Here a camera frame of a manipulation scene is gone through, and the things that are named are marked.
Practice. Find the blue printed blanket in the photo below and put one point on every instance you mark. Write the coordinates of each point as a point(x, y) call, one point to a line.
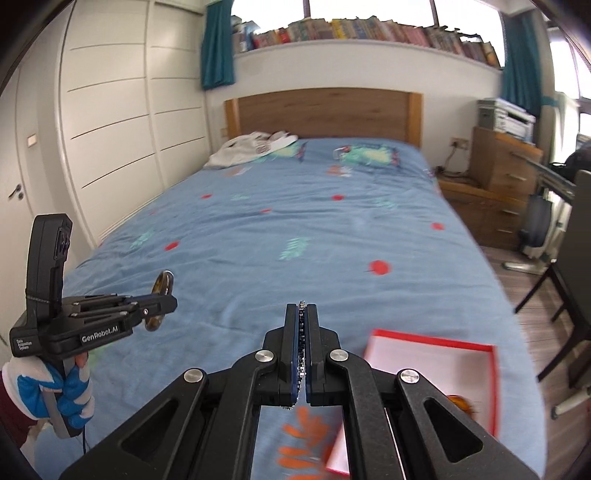
point(277, 207)

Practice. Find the red jewelry box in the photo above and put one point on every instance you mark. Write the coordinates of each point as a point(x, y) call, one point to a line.
point(415, 355)

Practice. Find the amber bangle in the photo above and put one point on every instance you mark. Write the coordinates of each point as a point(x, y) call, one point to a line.
point(461, 404)

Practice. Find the grey standing appliance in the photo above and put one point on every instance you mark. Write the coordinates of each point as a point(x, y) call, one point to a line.
point(535, 221)

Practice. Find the teal curtain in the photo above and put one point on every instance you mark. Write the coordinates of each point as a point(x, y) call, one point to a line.
point(217, 46)
point(524, 69)

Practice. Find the wooden headboard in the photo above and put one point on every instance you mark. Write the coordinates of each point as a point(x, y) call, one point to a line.
point(323, 110)

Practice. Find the black chair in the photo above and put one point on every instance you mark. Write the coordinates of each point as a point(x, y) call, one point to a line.
point(572, 258)

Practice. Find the white wardrobe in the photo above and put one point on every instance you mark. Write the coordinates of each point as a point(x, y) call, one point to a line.
point(120, 115)

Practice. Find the white garment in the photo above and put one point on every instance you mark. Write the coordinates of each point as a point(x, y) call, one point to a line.
point(244, 147)

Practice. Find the wall light switch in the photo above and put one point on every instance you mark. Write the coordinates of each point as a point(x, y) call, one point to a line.
point(32, 140)

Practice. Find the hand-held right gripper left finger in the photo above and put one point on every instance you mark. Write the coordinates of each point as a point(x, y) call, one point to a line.
point(292, 350)

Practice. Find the white printer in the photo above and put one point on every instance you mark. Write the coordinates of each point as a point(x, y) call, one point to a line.
point(505, 117)

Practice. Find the white door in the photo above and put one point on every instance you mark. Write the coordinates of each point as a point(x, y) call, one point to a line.
point(23, 138)

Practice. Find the person's left forearm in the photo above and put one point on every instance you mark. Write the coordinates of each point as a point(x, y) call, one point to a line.
point(14, 410)

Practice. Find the row of books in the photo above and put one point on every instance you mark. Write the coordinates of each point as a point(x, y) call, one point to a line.
point(369, 30)

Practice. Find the window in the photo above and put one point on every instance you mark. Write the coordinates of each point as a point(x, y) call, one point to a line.
point(369, 9)

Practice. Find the wall power outlet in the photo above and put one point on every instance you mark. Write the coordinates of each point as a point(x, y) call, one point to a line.
point(460, 143)

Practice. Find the person's left hand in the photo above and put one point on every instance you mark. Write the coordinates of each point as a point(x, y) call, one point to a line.
point(74, 401)

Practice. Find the wooden drawer cabinet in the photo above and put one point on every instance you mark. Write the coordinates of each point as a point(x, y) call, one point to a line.
point(498, 161)

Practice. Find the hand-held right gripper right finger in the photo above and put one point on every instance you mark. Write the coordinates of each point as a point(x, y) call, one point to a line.
point(313, 350)

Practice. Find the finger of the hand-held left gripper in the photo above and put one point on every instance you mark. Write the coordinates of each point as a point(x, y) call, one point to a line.
point(111, 301)
point(159, 307)

